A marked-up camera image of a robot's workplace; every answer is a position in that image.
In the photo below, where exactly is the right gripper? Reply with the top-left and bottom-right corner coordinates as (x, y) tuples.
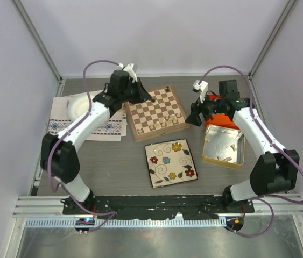
(186, 90), (226, 126)

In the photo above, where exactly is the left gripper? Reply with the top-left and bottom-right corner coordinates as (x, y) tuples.
(121, 78), (151, 105)

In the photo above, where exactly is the light queen piece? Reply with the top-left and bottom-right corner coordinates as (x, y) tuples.
(161, 118), (166, 127)

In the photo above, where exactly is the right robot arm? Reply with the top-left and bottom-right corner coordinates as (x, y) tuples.
(185, 80), (299, 212)

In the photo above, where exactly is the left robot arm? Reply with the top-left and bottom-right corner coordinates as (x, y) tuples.
(40, 64), (152, 214)

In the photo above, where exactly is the wooden chessboard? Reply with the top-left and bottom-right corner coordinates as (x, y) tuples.
(125, 85), (189, 141)

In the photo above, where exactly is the orange plastic box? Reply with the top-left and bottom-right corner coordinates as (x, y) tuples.
(204, 94), (242, 130)

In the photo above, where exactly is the gold metal tin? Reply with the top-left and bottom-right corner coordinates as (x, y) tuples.
(202, 125), (245, 169)

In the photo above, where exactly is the patterned placemat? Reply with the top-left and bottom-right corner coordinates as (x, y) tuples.
(48, 95), (127, 141)

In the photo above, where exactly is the light piece lying tin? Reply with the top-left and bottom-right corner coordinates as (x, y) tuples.
(223, 156), (232, 162)
(230, 144), (237, 151)

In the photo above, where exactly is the floral square plate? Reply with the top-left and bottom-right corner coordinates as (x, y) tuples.
(144, 139), (198, 188)

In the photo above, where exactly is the light piece lying tin bottom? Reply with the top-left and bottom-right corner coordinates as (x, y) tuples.
(223, 156), (232, 162)

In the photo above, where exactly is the white round bowl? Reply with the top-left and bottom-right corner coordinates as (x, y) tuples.
(67, 92), (89, 121)

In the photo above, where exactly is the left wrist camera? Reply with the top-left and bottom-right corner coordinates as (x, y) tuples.
(117, 63), (138, 82)

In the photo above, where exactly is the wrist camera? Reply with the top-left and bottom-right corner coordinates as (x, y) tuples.
(193, 80), (208, 103)
(117, 63), (138, 82)

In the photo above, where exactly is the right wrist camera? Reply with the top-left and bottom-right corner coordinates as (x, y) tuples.
(193, 80), (208, 103)

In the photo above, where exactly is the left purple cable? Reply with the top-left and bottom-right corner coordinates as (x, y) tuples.
(47, 60), (122, 234)

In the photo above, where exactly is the purple cable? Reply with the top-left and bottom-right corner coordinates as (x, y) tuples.
(198, 65), (303, 238)
(47, 60), (122, 234)

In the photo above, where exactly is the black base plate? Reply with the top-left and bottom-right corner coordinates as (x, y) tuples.
(62, 193), (256, 220)

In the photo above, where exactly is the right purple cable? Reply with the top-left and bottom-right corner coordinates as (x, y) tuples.
(198, 65), (303, 238)

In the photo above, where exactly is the white slotted cable duct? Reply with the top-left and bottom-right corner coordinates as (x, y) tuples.
(25, 217), (226, 228)

